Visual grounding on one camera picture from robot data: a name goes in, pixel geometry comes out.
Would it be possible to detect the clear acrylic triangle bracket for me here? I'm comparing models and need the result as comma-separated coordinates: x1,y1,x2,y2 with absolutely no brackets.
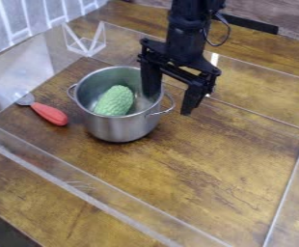
61,21,107,57

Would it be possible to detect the green bitter gourd toy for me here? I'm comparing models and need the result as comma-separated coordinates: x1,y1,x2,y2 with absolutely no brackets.
93,85,133,116

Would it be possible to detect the silver metal pot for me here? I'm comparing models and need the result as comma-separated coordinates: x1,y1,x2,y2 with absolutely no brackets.
67,66,175,143

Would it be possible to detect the black cable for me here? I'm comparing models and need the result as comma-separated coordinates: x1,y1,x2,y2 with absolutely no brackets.
203,12,232,48

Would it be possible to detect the black strip on table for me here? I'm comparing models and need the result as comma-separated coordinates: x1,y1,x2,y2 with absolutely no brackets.
221,14,279,35

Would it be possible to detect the red handled spatula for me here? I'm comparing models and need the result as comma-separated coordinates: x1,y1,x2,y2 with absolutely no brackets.
16,94,68,126

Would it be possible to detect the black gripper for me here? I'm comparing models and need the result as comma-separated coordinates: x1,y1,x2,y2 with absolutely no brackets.
139,0,221,116

